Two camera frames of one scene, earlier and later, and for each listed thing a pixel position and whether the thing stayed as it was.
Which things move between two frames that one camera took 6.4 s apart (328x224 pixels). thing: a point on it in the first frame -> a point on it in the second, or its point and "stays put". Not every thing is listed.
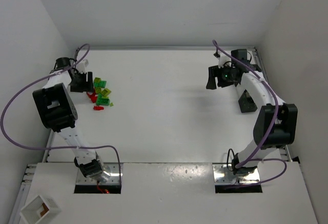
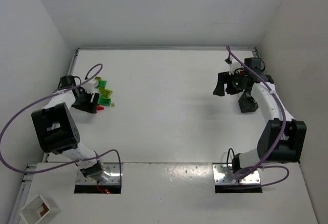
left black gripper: (86, 83) -> (85, 102)
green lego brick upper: (102, 84) stays put
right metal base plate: (222, 175) stays put
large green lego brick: (101, 101) stays put
